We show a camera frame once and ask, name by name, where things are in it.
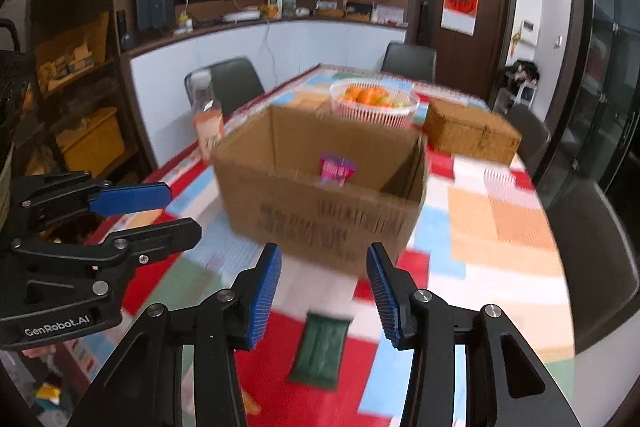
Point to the pink drink bottle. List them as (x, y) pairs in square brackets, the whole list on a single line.
[(209, 127)]

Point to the black water dispenser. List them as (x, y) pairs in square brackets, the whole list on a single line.
[(155, 4)]

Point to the white wall intercom panel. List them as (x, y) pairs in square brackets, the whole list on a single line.
[(528, 26)]

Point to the pink candy packet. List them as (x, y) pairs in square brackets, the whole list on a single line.
[(336, 169)]

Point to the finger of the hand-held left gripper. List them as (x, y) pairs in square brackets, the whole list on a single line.
[(132, 198), (160, 237)]

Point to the colourful patterned tablecloth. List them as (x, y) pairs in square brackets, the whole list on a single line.
[(500, 217)]

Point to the dark brown door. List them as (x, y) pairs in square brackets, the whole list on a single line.
[(495, 7)]

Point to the black bag on stool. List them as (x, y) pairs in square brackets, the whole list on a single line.
[(522, 71)]

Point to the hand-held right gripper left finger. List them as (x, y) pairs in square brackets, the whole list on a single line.
[(262, 297)]

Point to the dark green snack packet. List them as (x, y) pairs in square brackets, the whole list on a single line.
[(320, 347)]

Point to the white plastic fruit basket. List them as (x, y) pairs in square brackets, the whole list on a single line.
[(375, 114)]

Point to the orange fruit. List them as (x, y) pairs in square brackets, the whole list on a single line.
[(372, 97), (350, 95)]

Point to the yellow storage bin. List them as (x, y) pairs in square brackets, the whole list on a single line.
[(92, 142)]

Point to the woven wicker basket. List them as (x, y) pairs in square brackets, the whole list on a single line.
[(465, 132)]

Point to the glass door cabinet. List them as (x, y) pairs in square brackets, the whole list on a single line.
[(610, 82)]

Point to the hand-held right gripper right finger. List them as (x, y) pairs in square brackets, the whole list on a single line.
[(385, 297)]

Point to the brown cardboard box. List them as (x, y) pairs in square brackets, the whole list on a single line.
[(300, 217)]

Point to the dark grey dining chair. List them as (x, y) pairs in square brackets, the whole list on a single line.
[(235, 82), (595, 257), (409, 61), (530, 132)]

